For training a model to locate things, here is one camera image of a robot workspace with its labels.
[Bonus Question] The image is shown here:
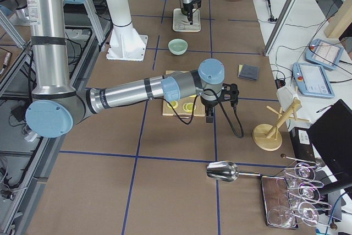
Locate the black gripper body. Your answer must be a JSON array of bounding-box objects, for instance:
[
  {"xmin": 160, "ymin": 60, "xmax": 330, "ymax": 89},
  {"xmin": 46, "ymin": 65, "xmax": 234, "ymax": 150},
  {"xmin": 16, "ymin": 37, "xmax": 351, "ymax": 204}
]
[
  {"xmin": 181, "ymin": 3, "xmax": 193, "ymax": 17},
  {"xmin": 201, "ymin": 99, "xmax": 218, "ymax": 114}
]

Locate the light green bowl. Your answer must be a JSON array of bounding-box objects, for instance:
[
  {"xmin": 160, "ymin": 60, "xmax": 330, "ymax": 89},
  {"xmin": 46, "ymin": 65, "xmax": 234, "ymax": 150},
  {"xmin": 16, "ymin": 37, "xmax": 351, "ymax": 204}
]
[{"xmin": 168, "ymin": 39, "xmax": 188, "ymax": 56}]

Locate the white bear tray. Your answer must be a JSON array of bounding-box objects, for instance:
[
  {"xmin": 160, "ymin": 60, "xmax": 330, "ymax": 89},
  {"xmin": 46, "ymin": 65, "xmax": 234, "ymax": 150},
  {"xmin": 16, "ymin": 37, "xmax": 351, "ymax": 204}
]
[{"xmin": 172, "ymin": 8, "xmax": 201, "ymax": 32}]

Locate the upper lemon slice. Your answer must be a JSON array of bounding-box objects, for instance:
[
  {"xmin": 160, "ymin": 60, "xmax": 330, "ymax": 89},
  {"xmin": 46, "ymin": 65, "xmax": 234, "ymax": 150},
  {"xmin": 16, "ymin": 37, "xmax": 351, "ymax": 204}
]
[{"xmin": 183, "ymin": 102, "xmax": 196, "ymax": 112}]

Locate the lemon slice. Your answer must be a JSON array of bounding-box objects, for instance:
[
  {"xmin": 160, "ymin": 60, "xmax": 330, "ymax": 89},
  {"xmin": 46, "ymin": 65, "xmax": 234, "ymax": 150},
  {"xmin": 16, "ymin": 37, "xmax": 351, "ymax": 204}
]
[
  {"xmin": 168, "ymin": 101, "xmax": 179, "ymax": 109},
  {"xmin": 183, "ymin": 102, "xmax": 196, "ymax": 112}
]

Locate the wooden cutting board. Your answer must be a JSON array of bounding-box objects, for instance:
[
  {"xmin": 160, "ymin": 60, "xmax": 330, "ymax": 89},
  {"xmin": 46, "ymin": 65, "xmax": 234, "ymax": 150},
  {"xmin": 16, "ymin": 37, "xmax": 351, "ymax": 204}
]
[{"xmin": 161, "ymin": 70, "xmax": 205, "ymax": 118}]

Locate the lower lemon slice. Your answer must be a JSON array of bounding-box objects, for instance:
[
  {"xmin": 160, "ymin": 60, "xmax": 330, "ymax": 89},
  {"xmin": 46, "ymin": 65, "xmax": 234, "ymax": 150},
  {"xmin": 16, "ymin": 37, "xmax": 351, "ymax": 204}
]
[{"xmin": 168, "ymin": 101, "xmax": 179, "ymax": 109}]

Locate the grey folded cloth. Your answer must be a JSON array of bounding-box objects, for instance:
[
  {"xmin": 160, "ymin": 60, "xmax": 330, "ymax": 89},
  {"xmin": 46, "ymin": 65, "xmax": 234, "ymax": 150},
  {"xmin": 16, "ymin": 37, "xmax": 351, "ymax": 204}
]
[{"xmin": 238, "ymin": 64, "xmax": 260, "ymax": 81}]

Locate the metal scoop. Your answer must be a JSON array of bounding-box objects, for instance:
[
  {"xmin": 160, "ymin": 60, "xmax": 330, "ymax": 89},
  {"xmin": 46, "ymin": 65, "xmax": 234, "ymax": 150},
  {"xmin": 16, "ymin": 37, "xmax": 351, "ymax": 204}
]
[{"xmin": 206, "ymin": 161, "xmax": 261, "ymax": 182}]

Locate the wooden mug tree stand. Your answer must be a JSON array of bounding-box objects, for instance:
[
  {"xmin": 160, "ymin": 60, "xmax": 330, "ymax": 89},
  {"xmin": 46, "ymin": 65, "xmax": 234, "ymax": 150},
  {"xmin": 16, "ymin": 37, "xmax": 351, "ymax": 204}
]
[{"xmin": 252, "ymin": 97, "xmax": 309, "ymax": 151}]

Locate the near teach pendant tablet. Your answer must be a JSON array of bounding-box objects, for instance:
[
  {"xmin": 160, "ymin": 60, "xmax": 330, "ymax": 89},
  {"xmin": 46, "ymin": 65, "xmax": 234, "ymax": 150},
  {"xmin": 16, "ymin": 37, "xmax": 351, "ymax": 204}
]
[{"xmin": 292, "ymin": 63, "xmax": 335, "ymax": 99}]

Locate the teach pendant tablet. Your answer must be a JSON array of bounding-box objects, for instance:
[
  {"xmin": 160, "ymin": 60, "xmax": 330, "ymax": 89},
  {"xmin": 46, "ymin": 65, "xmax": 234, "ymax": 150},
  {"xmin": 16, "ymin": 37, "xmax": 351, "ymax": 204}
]
[
  {"xmin": 292, "ymin": 63, "xmax": 335, "ymax": 99},
  {"xmin": 305, "ymin": 39, "xmax": 344, "ymax": 70}
]

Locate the black glass rack tray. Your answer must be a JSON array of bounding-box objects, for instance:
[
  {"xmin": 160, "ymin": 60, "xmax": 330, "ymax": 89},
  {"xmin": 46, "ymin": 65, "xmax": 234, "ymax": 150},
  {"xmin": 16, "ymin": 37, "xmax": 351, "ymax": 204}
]
[{"xmin": 260, "ymin": 175, "xmax": 291, "ymax": 227}]

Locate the black laptop monitor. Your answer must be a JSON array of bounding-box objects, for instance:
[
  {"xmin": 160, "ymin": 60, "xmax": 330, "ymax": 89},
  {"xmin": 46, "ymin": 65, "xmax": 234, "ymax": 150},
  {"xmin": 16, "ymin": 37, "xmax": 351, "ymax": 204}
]
[{"xmin": 308, "ymin": 99, "xmax": 351, "ymax": 193}]

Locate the far teach pendant tablet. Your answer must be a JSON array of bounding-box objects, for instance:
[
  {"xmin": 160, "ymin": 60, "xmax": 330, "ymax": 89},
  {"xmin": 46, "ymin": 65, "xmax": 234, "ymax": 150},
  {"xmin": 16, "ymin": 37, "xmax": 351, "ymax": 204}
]
[{"xmin": 305, "ymin": 39, "xmax": 344, "ymax": 70}]

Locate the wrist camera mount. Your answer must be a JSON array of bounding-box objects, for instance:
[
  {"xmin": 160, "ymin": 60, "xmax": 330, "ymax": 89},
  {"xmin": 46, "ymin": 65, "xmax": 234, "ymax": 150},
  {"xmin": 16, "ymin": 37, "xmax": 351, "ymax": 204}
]
[
  {"xmin": 219, "ymin": 83, "xmax": 239, "ymax": 107},
  {"xmin": 192, "ymin": 0, "xmax": 202, "ymax": 9}
]

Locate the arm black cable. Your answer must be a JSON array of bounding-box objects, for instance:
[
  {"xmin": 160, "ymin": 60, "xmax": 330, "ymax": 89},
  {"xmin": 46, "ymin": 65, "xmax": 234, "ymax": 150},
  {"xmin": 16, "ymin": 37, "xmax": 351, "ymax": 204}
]
[{"xmin": 172, "ymin": 89, "xmax": 244, "ymax": 139}]

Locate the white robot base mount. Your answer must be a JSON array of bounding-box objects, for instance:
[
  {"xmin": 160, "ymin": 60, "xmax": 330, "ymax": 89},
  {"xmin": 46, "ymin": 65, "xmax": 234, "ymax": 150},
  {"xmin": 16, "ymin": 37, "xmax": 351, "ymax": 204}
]
[{"xmin": 106, "ymin": 0, "xmax": 148, "ymax": 62}]

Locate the aluminium frame post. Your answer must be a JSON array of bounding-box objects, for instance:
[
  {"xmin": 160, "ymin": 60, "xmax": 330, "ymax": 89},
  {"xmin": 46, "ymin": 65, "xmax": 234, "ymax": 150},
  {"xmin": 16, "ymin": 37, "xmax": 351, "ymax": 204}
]
[{"xmin": 264, "ymin": 0, "xmax": 296, "ymax": 56}]

